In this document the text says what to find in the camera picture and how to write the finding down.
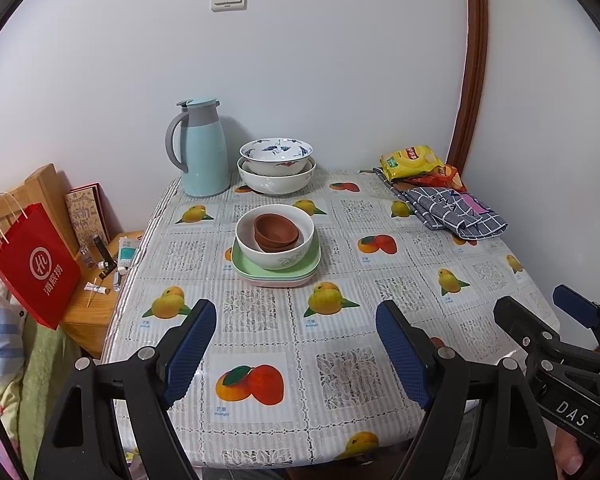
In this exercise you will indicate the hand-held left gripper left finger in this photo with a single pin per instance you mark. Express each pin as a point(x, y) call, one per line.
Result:
point(190, 355)

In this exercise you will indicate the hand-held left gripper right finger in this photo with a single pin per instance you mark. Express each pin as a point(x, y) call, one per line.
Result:
point(402, 355)

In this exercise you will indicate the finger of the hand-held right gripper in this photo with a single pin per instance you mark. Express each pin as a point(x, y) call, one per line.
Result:
point(577, 305)
point(525, 327)

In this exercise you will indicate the green rectangular plate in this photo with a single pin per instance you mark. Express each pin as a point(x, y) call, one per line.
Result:
point(240, 267)

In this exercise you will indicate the pink rectangular plate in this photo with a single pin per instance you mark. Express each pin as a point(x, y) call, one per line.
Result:
point(280, 285)

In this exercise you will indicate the plain white bowl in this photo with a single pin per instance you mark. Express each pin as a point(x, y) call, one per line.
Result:
point(275, 261)

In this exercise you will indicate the small brown clay bowl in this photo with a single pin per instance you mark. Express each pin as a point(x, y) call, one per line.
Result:
point(282, 249)
point(275, 227)

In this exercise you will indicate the person's right hand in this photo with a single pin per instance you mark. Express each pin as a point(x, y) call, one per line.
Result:
point(570, 460)

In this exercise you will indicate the fruit print tablecloth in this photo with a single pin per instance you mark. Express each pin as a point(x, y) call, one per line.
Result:
point(330, 340)

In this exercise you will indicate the wooden nightstand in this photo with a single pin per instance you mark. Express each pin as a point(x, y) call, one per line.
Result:
point(87, 320)

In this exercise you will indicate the small white tube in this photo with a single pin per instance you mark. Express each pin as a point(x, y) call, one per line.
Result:
point(97, 288)

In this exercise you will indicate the white green tube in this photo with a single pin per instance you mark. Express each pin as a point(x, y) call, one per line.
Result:
point(126, 255)

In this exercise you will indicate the dark small bottle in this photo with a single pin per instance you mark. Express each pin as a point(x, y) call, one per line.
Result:
point(105, 257)

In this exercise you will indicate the grey checked cloth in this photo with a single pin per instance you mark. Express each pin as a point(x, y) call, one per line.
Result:
point(455, 215)

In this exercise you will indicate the small clear glass bottle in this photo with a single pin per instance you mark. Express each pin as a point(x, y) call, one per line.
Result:
point(87, 255)

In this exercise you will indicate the light green blanket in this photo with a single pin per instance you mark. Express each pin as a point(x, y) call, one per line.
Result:
point(45, 370)

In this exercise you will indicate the orange chip bag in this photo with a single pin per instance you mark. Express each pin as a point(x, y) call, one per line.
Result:
point(450, 177)

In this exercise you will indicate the brown patterned box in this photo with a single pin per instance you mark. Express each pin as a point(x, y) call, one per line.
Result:
point(85, 215)

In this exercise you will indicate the red paper bag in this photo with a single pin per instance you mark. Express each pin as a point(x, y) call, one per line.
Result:
point(35, 270)

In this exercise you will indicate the blue striped cloth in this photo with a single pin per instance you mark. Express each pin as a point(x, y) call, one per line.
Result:
point(0, 330)

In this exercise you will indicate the large embossed white bowl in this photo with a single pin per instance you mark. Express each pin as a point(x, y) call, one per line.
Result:
point(275, 182)

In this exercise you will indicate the yellow chip bag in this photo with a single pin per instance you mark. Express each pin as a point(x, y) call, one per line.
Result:
point(410, 160)

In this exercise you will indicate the light blue thermos jug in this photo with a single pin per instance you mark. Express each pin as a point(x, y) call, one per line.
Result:
point(205, 155)

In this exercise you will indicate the blue patterned porcelain bowl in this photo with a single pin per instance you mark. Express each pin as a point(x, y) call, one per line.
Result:
point(275, 150)

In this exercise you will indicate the brown wooden door frame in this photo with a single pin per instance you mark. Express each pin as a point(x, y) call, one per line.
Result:
point(472, 60)

